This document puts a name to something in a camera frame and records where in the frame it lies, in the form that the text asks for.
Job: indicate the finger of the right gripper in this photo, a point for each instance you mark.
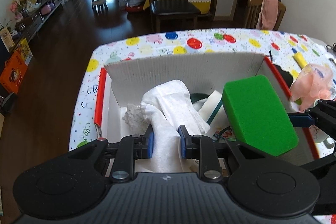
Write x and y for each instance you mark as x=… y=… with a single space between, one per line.
x=301 y=119

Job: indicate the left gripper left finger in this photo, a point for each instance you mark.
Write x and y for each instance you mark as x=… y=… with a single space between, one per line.
x=127 y=151

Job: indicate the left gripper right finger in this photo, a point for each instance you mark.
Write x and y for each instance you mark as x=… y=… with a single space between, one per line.
x=205 y=151

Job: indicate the pink mesh bath pouf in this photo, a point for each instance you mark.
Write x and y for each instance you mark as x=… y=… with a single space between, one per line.
x=314 y=82

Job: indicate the green sponge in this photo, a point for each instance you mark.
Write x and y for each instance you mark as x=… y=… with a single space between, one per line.
x=257 y=115

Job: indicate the white green printed pouch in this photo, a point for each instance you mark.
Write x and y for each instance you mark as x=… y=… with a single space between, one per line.
x=211 y=109

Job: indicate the white towel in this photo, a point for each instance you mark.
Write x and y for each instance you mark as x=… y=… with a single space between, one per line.
x=165 y=108

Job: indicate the yellow cloth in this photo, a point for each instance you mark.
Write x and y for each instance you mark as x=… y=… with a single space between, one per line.
x=298 y=57

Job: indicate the white fuzzy cloth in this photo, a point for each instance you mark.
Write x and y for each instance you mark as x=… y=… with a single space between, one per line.
x=134 y=119

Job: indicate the black face mask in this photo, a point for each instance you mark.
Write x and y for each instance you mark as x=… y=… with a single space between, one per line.
x=288 y=78

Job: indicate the pale green ceramic mug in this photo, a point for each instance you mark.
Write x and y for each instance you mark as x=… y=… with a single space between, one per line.
x=321 y=137

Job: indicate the balloon print tablecloth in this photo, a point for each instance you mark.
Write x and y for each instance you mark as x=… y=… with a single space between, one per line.
x=177 y=198

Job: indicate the red white cardboard box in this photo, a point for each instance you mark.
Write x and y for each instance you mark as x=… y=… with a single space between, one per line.
x=127 y=81

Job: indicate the pink towel on chair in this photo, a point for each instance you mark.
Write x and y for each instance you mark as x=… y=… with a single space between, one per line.
x=268 y=15

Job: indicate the wooden chair with towel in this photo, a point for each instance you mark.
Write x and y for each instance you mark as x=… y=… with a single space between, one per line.
x=252 y=11

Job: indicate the orange gift bag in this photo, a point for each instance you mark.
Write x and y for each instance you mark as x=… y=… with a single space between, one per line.
x=13 y=73

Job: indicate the small wooden stool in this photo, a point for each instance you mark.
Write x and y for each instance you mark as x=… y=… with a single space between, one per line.
x=99 y=6

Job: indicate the dark tv cabinet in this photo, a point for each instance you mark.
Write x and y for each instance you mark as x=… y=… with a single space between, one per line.
x=29 y=27

